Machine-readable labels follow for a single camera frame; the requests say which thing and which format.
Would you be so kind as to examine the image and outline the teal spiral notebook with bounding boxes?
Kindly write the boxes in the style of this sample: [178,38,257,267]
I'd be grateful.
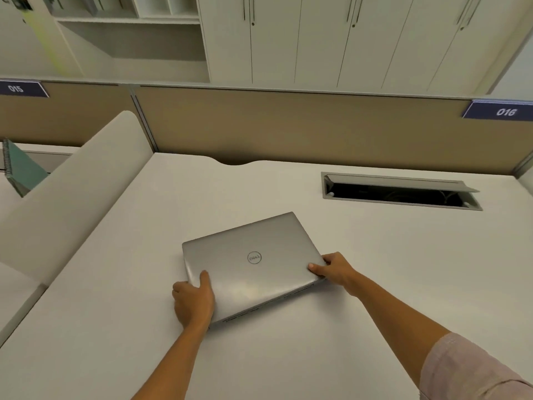
[2,138,49,198]

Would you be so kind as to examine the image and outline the person's left forearm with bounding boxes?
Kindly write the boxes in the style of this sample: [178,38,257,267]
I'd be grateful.
[132,321,211,400]

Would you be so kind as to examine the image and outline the silver laptop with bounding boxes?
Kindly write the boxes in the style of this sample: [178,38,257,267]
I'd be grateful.
[182,212,328,326]

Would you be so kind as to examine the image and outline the white open shelf unit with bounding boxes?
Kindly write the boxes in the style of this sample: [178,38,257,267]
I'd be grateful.
[42,0,211,84]

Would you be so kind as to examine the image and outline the pink shirt sleeve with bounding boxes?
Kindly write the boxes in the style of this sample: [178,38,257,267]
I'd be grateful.
[419,332,533,400]

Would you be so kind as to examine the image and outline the grey desk cable tray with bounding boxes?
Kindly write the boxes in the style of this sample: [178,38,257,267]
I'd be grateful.
[321,172,484,211]

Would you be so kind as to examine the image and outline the white curved side divider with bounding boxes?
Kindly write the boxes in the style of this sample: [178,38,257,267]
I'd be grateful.
[0,111,155,336]

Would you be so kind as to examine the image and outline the dark blue desk label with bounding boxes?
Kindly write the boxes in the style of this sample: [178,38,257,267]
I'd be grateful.
[0,80,50,99]
[462,100,533,121]

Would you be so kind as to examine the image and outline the tan desk partition panel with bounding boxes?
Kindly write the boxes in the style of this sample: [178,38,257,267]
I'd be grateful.
[132,84,533,176]
[0,81,144,148]

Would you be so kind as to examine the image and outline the person's right forearm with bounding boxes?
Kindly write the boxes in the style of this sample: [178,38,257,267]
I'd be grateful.
[350,271,451,390]

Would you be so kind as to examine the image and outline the person's left hand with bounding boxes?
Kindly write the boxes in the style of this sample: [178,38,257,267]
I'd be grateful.
[172,270,215,330]

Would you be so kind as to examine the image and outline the person's right hand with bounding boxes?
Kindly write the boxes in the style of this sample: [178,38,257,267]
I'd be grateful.
[308,252,361,297]

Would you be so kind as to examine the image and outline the white cabinet with doors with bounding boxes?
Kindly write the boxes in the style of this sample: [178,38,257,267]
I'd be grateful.
[195,0,533,97]

